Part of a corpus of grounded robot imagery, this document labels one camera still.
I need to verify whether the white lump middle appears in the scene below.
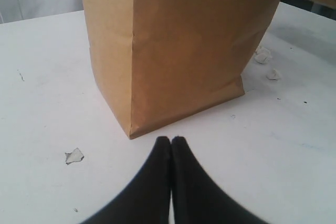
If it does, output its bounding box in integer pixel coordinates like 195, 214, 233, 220
254, 52, 272, 65

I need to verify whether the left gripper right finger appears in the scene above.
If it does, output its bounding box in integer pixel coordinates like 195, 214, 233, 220
170, 136, 266, 223

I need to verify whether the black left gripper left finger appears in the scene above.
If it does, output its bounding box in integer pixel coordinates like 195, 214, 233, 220
84, 136, 171, 224

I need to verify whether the white lump upper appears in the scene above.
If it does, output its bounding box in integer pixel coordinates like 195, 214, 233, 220
255, 45, 271, 55

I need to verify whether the small torn plastic scrap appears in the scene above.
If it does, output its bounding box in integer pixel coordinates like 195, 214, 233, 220
65, 148, 85, 165

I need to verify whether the white lump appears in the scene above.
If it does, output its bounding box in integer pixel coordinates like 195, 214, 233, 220
255, 45, 271, 55
266, 69, 281, 81
254, 52, 272, 65

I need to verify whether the brown paper bag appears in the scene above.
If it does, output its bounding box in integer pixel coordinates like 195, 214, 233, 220
82, 0, 280, 139

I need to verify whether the white lump lower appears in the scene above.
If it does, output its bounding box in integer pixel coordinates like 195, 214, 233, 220
266, 69, 281, 81

